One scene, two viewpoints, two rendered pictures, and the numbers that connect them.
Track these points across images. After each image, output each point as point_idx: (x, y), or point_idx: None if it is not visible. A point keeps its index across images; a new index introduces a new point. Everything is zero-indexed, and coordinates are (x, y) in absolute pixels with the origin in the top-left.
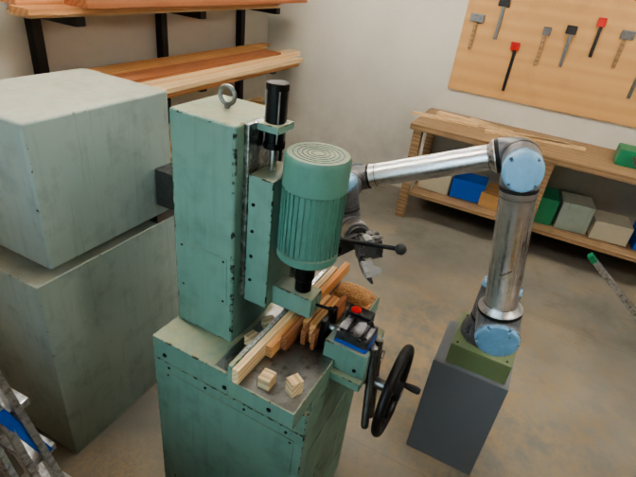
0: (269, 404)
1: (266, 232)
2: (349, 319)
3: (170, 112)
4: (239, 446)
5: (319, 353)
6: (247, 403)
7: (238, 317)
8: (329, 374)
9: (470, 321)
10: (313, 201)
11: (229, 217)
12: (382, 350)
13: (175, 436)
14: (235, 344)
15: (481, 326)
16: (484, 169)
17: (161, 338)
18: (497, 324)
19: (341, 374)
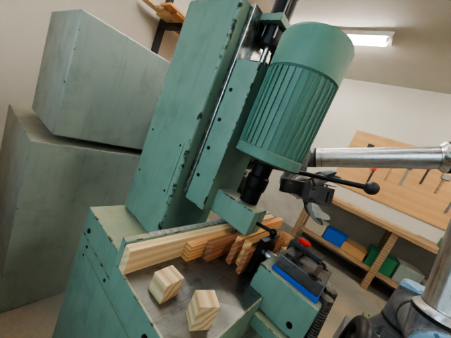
0: (149, 328)
1: (233, 119)
2: (294, 250)
3: (190, 3)
4: None
5: (245, 282)
6: (122, 313)
7: (172, 216)
8: (252, 317)
9: (382, 321)
10: (305, 70)
11: (203, 94)
12: None
13: (62, 332)
14: None
15: (423, 330)
16: (433, 165)
17: (94, 211)
18: (449, 334)
19: (268, 323)
